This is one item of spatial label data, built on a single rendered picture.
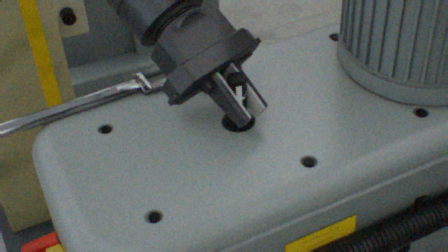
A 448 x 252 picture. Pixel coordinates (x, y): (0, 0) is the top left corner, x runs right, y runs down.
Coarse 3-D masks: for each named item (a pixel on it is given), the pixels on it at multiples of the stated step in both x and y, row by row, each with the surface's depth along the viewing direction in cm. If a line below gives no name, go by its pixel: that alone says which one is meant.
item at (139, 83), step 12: (144, 72) 81; (156, 72) 81; (120, 84) 79; (132, 84) 79; (144, 84) 79; (156, 84) 79; (84, 96) 78; (96, 96) 77; (108, 96) 77; (120, 96) 78; (48, 108) 76; (60, 108) 76; (72, 108) 76; (84, 108) 76; (12, 120) 75; (24, 120) 75; (36, 120) 75; (48, 120) 75; (0, 132) 73; (12, 132) 74
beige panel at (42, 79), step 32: (32, 0) 241; (0, 32) 244; (32, 32) 249; (0, 64) 251; (32, 64) 257; (64, 64) 264; (0, 96) 259; (32, 96) 266; (64, 96) 273; (32, 128) 275; (0, 160) 277; (32, 160) 285; (0, 192) 287; (32, 192) 296; (0, 224) 309; (32, 224) 307
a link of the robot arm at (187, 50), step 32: (128, 0) 70; (160, 0) 69; (192, 0) 72; (160, 32) 71; (192, 32) 71; (224, 32) 72; (160, 64) 72; (192, 64) 69; (224, 64) 71; (192, 96) 73
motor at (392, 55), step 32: (352, 0) 73; (384, 0) 69; (416, 0) 67; (352, 32) 76; (384, 32) 71; (416, 32) 69; (352, 64) 78; (384, 64) 74; (416, 64) 72; (384, 96) 76; (416, 96) 74
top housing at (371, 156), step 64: (256, 64) 82; (320, 64) 82; (64, 128) 75; (128, 128) 74; (192, 128) 74; (256, 128) 73; (320, 128) 73; (384, 128) 72; (64, 192) 67; (128, 192) 67; (192, 192) 66; (256, 192) 66; (320, 192) 67; (384, 192) 72
